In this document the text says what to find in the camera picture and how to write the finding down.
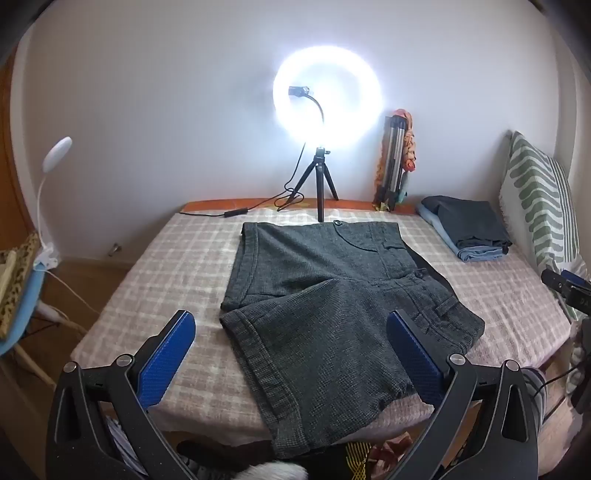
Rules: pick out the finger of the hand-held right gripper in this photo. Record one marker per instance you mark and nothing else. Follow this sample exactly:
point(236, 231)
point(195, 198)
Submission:
point(558, 281)

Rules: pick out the colourful patterned cloth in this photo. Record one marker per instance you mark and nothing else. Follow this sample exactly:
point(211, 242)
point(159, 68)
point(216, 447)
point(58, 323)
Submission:
point(378, 457)

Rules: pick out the folded dark grey pants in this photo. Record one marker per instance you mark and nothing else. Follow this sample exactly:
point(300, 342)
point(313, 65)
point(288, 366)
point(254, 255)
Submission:
point(471, 219)

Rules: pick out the orange patterned scarf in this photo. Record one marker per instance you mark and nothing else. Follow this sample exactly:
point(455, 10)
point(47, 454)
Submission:
point(410, 147)

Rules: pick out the folded blue jeans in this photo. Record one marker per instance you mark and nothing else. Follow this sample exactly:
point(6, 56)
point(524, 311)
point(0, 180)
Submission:
point(478, 254)

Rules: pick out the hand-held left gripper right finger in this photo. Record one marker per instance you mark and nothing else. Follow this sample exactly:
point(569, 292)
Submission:
point(415, 360)

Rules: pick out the leopard print board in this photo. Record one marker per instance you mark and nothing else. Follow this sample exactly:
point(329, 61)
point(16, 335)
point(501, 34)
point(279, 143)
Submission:
point(16, 286)

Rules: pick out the white clip desk lamp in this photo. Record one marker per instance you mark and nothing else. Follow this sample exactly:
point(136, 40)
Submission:
point(57, 150)

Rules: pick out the light blue chair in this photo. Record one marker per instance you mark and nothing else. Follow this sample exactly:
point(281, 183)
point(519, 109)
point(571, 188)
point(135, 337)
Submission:
point(27, 304)

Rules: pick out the black gooseneck phone holder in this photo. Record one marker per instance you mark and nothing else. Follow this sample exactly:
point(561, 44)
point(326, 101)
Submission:
point(317, 108)

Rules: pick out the person's striped clothing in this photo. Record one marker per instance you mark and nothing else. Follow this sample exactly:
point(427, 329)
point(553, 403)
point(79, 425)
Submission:
point(535, 397)

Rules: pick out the small metal door stopper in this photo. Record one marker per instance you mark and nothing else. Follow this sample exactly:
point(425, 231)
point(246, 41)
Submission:
point(114, 248)

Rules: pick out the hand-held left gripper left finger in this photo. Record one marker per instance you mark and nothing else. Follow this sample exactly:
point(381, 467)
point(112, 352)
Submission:
point(166, 360)

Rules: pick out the green striped pillow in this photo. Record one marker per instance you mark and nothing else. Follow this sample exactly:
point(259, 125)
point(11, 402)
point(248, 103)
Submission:
point(540, 198)

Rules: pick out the folded silver tripod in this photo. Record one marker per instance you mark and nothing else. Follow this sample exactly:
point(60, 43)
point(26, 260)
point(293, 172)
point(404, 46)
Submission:
point(392, 157)

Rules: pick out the grey checked short pants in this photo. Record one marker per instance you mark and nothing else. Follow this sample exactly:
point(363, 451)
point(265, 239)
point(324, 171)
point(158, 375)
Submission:
point(323, 286)

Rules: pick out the pink plaid blanket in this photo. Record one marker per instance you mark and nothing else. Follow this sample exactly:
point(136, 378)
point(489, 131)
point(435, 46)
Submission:
point(184, 267)

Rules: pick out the small black tripod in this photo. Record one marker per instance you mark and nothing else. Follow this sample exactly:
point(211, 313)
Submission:
point(319, 184)

